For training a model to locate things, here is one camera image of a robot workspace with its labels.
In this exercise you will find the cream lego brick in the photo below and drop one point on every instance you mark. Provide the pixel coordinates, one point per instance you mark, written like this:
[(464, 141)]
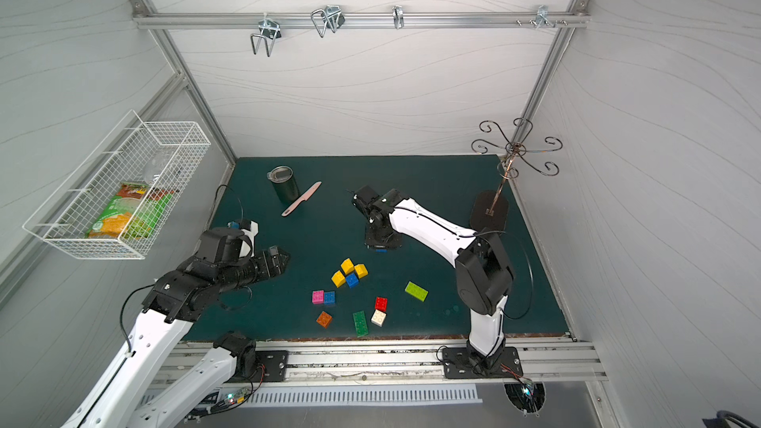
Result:
[(378, 318)]

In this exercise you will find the green snack bag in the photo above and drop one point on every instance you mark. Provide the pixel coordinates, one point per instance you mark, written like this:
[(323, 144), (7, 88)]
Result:
[(134, 212)]

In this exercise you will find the white wire basket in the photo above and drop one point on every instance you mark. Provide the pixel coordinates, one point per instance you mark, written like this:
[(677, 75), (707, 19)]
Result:
[(161, 154)]

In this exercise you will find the yellow lego brick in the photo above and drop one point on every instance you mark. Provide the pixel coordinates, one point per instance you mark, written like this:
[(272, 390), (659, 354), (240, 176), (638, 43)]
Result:
[(361, 271), (347, 267), (338, 279)]

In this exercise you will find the pink plastic knife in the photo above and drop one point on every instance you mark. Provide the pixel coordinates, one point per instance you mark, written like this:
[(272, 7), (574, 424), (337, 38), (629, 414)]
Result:
[(303, 198)]

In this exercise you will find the dark green metal tumbler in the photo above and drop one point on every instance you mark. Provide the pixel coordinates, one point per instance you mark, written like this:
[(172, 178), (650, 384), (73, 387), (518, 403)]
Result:
[(284, 183)]

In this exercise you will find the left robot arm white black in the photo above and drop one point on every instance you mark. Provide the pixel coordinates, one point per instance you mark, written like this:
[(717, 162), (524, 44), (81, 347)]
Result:
[(175, 303)]

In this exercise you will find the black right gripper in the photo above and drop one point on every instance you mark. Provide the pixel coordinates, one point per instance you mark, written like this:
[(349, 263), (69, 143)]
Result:
[(380, 237)]

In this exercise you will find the blue lego brick centre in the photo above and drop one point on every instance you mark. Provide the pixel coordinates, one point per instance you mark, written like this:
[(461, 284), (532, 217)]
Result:
[(352, 280)]

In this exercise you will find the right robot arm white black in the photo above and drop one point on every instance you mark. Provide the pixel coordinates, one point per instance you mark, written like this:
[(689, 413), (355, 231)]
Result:
[(482, 268)]

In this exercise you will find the red lego brick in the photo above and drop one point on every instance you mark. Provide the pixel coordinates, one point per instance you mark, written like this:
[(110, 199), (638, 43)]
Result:
[(381, 304)]

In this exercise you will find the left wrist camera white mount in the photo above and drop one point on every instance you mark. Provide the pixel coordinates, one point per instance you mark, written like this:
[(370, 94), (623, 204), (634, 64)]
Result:
[(250, 230)]

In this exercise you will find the metal hook clip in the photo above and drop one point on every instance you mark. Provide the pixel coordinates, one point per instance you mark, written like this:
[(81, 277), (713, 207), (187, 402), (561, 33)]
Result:
[(542, 20), (327, 19), (398, 17), (264, 40)]

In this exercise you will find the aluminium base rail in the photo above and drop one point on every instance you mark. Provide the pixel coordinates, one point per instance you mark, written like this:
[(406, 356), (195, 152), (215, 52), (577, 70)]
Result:
[(422, 361)]

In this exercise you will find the dark green long lego brick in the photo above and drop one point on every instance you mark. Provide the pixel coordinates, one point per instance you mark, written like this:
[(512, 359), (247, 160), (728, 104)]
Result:
[(360, 324)]

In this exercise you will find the lime green long lego brick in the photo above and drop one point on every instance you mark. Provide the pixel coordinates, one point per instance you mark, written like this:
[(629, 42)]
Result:
[(417, 292)]

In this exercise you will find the orange lego brick front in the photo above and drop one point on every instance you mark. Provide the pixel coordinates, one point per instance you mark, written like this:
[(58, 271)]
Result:
[(324, 319)]

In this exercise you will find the aluminium crossbar rail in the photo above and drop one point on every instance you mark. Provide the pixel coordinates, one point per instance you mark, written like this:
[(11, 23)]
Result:
[(354, 20)]

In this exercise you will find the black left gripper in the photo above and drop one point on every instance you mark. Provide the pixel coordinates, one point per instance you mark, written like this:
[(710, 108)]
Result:
[(271, 260)]

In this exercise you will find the black metal jewelry stand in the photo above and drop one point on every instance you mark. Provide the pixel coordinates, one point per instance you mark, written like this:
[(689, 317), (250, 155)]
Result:
[(490, 210)]

